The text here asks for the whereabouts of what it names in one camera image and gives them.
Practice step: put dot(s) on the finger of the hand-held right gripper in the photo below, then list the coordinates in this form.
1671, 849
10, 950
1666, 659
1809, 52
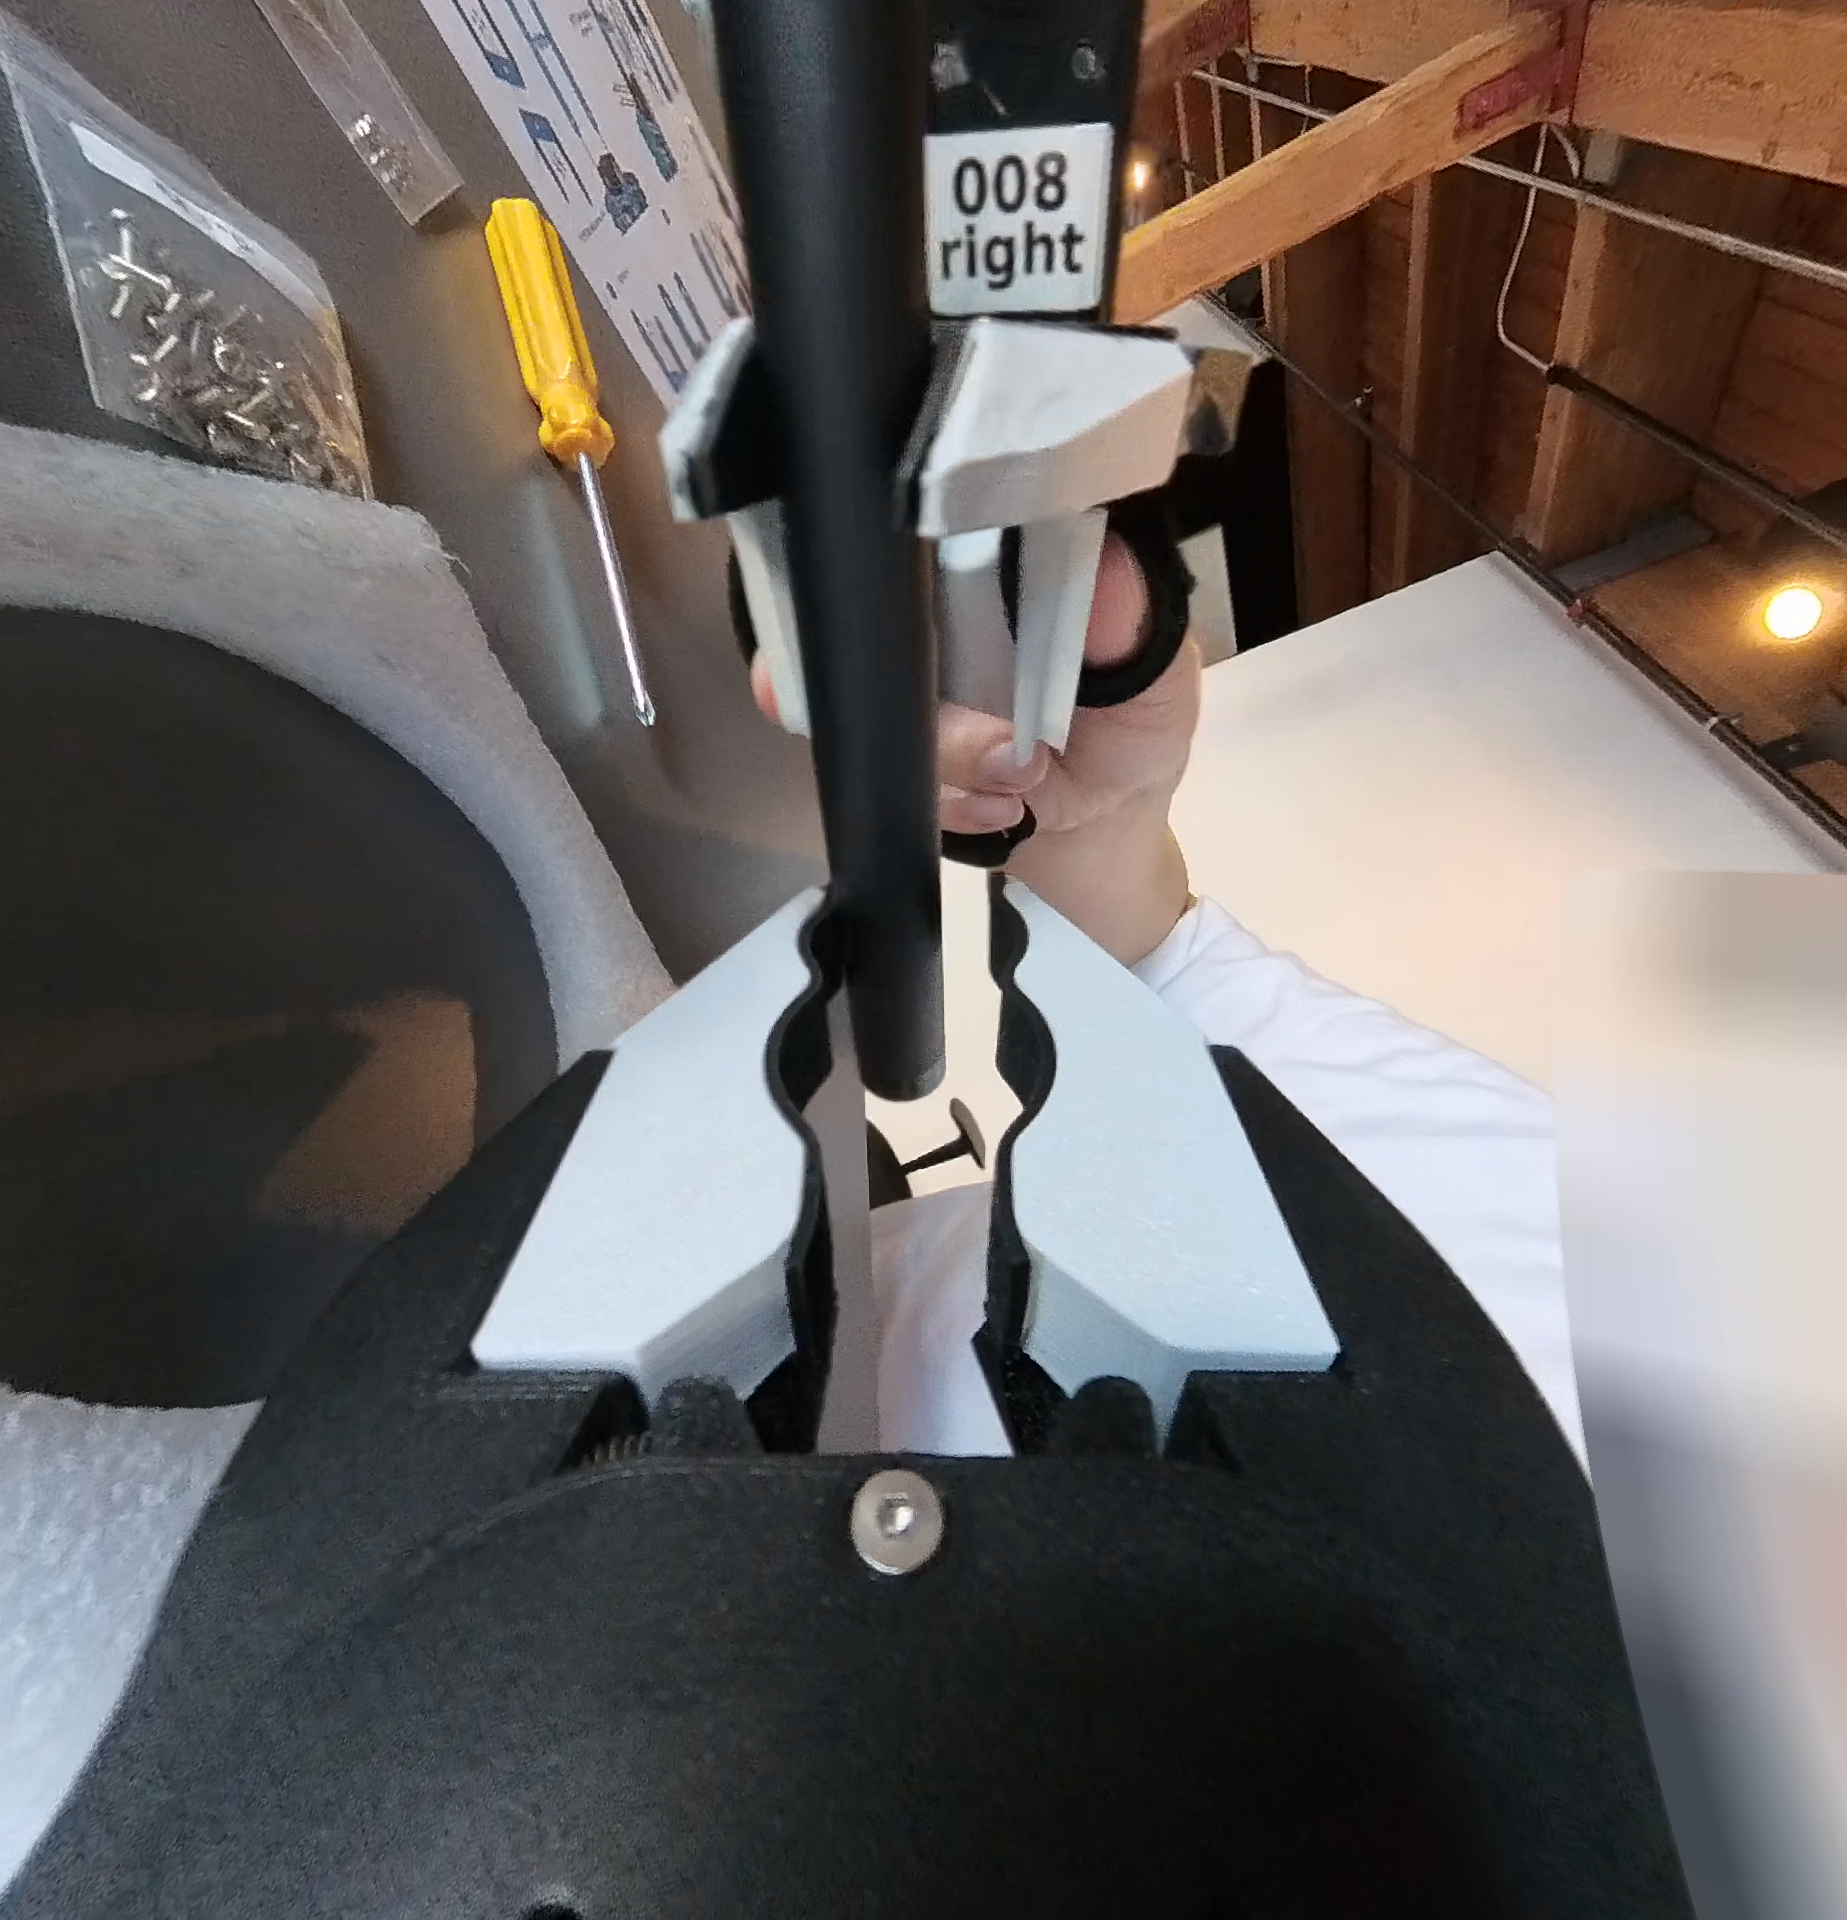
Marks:
1060, 420
720, 436

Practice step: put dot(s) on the narrow clear bag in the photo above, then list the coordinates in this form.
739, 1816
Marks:
370, 135

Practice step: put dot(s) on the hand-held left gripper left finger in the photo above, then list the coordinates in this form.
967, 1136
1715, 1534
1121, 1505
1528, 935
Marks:
655, 1200

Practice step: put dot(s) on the round ceiling lamp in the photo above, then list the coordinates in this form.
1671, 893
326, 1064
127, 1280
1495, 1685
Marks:
1794, 610

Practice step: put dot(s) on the black rod-shaped tool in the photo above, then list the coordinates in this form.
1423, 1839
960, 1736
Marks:
835, 600

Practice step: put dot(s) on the person's right hand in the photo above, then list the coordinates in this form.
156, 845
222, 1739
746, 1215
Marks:
1120, 795

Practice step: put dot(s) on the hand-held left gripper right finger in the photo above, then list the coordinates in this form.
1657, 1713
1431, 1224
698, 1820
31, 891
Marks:
1165, 1200

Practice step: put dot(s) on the white foam packaging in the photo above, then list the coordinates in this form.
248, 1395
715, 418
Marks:
339, 600

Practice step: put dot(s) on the printed instruction sheet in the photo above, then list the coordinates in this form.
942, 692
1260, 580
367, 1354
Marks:
625, 166

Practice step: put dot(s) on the clear bag of screws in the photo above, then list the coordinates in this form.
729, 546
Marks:
204, 346

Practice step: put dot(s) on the yellow screwdriver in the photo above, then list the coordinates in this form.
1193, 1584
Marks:
541, 330

